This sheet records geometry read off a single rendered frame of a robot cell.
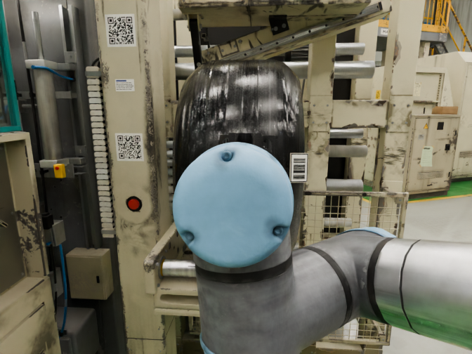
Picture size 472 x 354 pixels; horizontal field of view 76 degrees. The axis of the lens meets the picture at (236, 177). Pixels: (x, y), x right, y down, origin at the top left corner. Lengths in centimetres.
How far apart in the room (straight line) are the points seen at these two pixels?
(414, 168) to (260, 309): 499
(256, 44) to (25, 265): 99
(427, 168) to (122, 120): 488
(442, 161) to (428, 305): 531
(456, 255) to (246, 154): 16
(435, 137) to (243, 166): 521
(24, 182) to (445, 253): 83
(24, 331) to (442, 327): 84
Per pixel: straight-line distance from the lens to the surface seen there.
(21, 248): 95
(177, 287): 86
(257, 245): 18
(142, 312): 105
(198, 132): 63
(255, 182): 17
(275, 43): 121
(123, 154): 88
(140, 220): 91
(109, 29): 90
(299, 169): 63
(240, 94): 66
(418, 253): 27
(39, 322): 96
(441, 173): 560
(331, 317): 27
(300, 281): 26
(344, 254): 30
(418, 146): 514
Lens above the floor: 132
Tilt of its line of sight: 13 degrees down
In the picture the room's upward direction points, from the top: straight up
